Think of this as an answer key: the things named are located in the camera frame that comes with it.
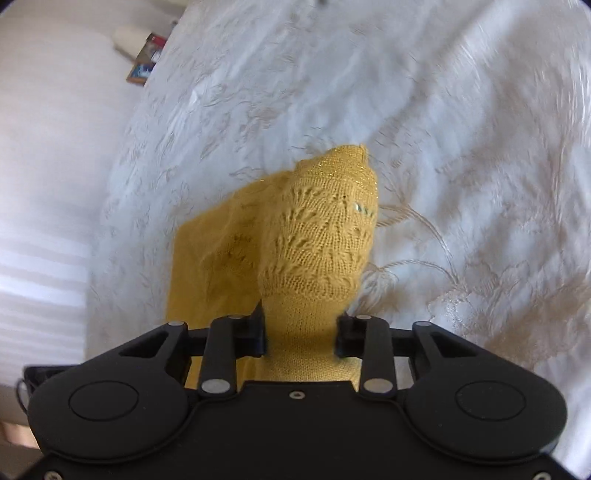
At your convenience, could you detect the white embroidered bedspread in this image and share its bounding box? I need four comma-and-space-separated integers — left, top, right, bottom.
85, 0, 591, 462

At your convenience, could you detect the wooden picture frame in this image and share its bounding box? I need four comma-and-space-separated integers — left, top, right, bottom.
126, 59, 157, 86

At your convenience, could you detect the yellow knit garment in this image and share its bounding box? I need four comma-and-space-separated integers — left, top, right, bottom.
165, 144, 381, 389

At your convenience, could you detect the cream table lamp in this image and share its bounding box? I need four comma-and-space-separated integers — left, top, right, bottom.
113, 25, 153, 59

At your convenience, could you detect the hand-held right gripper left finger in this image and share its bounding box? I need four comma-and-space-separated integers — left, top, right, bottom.
118, 299, 269, 400

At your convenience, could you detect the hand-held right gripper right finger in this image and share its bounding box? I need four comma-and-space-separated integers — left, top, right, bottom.
334, 312, 477, 400

